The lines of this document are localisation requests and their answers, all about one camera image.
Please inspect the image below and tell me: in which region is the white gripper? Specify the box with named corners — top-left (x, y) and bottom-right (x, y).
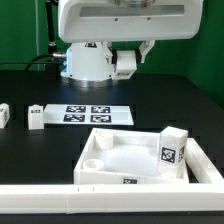
top-left (58, 0), bottom-right (204, 68)

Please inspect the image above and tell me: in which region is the white square tabletop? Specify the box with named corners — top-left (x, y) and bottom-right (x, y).
top-left (74, 128), bottom-right (189, 184)

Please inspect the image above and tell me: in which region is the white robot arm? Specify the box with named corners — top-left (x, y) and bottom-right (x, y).
top-left (58, 0), bottom-right (204, 87)

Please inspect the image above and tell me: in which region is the white L-shaped obstacle fence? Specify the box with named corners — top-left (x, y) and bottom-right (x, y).
top-left (0, 139), bottom-right (224, 214)

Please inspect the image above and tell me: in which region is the black cable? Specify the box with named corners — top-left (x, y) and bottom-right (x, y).
top-left (0, 54), bottom-right (66, 72)

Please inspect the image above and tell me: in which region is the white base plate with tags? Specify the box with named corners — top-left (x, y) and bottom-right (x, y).
top-left (44, 104), bottom-right (134, 125)

